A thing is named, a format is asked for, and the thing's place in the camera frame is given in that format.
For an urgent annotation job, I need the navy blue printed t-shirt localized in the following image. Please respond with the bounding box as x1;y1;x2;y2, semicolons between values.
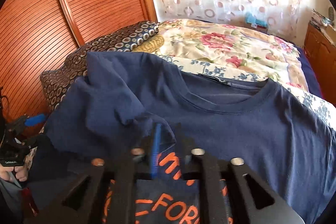
29;52;335;223

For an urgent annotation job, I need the left hand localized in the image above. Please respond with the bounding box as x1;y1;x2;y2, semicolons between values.
0;165;29;182

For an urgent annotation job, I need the dark circle-pattern pillow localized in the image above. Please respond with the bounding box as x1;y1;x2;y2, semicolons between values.
39;20;160;112

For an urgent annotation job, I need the blue white floral sheet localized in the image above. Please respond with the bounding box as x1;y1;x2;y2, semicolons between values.
281;83;336;130

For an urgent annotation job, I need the navy blue blanket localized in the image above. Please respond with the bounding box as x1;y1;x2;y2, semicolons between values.
296;46;323;99

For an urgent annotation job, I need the wooden louvered wardrobe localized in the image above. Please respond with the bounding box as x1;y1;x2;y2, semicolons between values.
1;0;157;119

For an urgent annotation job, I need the floral quilt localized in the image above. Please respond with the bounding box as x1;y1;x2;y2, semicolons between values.
135;19;309;91

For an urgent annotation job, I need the wooden cabinet sideboard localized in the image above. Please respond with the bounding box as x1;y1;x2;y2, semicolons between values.
303;23;336;106

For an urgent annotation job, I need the blue toy on box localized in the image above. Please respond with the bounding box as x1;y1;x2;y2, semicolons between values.
245;12;268;28

